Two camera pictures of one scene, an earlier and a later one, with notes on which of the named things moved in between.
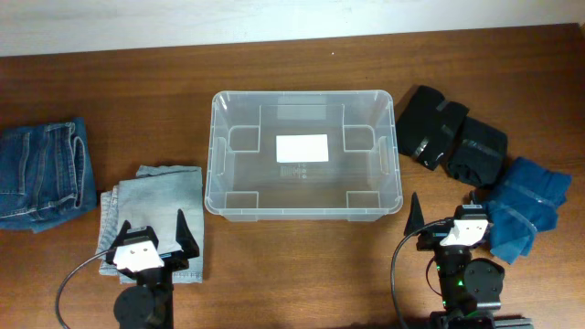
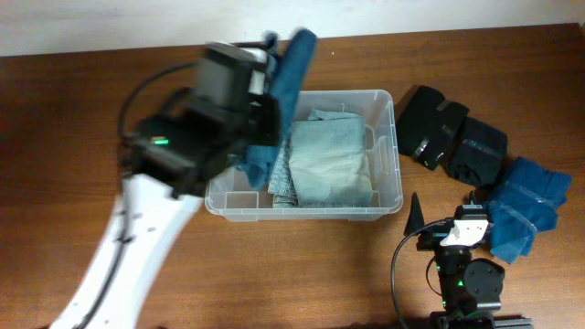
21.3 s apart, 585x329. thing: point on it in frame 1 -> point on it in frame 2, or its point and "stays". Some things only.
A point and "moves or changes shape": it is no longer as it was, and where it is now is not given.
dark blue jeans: x=46 y=175 -> x=260 y=159
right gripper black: x=433 y=236 stays
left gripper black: x=183 y=236 -> x=271 y=132
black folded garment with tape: x=428 y=125 stays
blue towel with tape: x=526 y=203 stays
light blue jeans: x=151 y=197 moves or changes shape
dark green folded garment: x=479 y=154 stays
